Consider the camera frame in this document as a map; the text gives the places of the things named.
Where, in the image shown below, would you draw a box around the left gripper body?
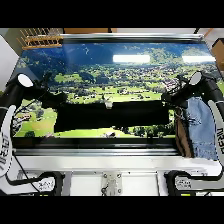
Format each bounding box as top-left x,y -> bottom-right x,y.
47,91 -> 70,109

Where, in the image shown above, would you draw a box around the black garment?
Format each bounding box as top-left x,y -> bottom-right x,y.
52,99 -> 171,134

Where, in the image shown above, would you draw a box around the brown garment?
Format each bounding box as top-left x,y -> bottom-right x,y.
173,108 -> 195,159

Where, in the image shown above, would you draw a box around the black cable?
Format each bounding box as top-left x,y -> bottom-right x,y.
11,148 -> 43,194

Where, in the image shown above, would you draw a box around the blue jeans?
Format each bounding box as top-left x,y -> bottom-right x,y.
182,96 -> 220,161

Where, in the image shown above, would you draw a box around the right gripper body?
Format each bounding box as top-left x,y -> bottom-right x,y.
161,89 -> 184,109

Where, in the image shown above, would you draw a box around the silver frame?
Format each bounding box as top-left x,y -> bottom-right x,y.
0,145 -> 224,197

